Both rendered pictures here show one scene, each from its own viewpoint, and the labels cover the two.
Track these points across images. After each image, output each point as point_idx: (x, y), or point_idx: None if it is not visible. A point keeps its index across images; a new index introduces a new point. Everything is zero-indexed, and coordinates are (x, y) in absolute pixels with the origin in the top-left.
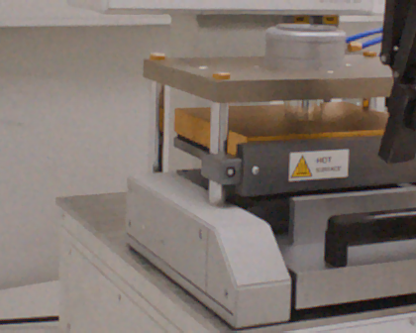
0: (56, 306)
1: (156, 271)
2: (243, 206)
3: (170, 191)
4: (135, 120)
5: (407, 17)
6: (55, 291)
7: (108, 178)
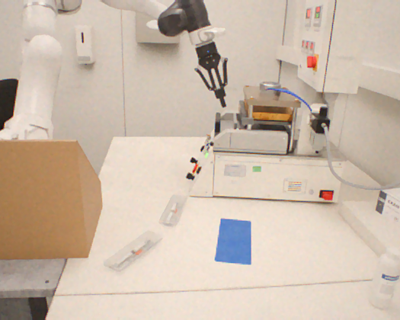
0: (345, 174)
1: None
2: None
3: None
4: None
5: (223, 74)
6: (360, 176)
7: (396, 157)
